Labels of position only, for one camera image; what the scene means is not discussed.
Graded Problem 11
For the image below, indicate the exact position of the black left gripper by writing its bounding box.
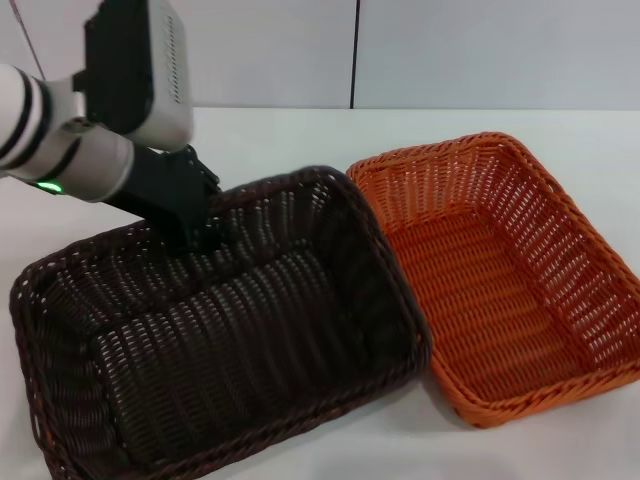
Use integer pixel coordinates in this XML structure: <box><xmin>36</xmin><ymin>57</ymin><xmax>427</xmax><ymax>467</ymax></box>
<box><xmin>106</xmin><ymin>143</ymin><xmax>224</xmax><ymax>256</ymax></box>

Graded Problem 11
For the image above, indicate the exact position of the dark brown woven basket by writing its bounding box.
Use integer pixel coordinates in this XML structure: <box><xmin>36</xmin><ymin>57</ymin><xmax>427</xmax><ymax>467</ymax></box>
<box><xmin>8</xmin><ymin>164</ymin><xmax>434</xmax><ymax>480</ymax></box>

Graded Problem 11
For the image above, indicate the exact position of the orange woven basket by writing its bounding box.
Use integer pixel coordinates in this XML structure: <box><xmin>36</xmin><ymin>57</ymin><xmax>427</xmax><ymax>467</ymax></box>
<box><xmin>345</xmin><ymin>131</ymin><xmax>640</xmax><ymax>430</ymax></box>

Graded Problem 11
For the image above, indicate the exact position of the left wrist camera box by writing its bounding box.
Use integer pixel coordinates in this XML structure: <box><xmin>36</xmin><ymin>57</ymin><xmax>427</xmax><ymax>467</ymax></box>
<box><xmin>72</xmin><ymin>0</ymin><xmax>195</xmax><ymax>151</ymax></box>

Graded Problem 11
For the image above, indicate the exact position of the black wall seam strip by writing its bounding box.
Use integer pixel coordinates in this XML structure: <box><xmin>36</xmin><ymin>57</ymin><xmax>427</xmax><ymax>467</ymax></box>
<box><xmin>348</xmin><ymin>0</ymin><xmax>363</xmax><ymax>110</ymax></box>

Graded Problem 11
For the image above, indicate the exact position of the gray wall seam strip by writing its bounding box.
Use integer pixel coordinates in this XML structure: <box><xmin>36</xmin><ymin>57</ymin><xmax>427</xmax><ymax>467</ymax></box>
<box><xmin>13</xmin><ymin>0</ymin><xmax>47</xmax><ymax>80</ymax></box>

